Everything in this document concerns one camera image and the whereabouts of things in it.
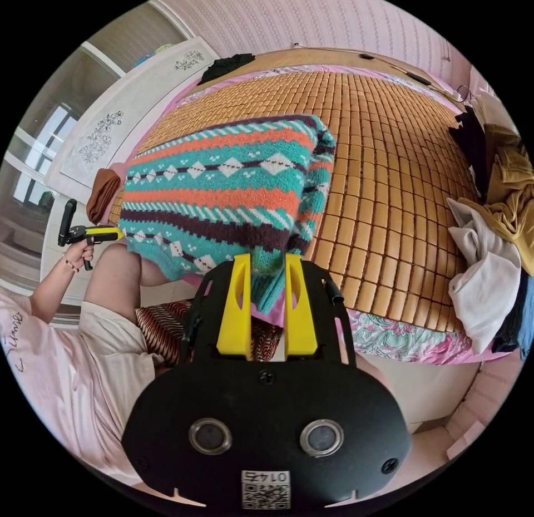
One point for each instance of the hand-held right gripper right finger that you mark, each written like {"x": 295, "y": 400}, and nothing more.
{"x": 301, "y": 316}

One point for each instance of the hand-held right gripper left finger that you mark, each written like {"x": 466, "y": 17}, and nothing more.
{"x": 233, "y": 316}

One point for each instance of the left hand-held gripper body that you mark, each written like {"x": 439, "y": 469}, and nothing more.
{"x": 77, "y": 232}

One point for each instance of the teal orange patterned sweater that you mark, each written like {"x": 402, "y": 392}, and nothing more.
{"x": 217, "y": 191}

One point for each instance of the person's left forearm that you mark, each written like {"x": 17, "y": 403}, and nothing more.
{"x": 52, "y": 289}

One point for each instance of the person's left hand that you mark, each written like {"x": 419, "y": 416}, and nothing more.
{"x": 77, "y": 256}

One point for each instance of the brown garment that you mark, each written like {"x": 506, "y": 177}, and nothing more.
{"x": 103, "y": 195}

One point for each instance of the dark red striped cushion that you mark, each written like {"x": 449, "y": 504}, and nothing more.
{"x": 167, "y": 325}

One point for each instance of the window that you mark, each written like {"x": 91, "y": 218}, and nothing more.
{"x": 41, "y": 158}

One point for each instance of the white cupboard with flower print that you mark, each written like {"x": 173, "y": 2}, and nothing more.
{"x": 125, "y": 116}

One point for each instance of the person's body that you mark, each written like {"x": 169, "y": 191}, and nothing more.
{"x": 79, "y": 358}

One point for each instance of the bed with woven mat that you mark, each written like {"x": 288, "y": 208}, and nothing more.
{"x": 388, "y": 191}

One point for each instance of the black garment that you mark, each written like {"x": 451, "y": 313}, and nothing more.
{"x": 225, "y": 68}

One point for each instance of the pile of clothes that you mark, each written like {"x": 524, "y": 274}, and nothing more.
{"x": 496, "y": 233}

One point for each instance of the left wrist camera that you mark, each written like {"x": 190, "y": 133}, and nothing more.
{"x": 66, "y": 220}

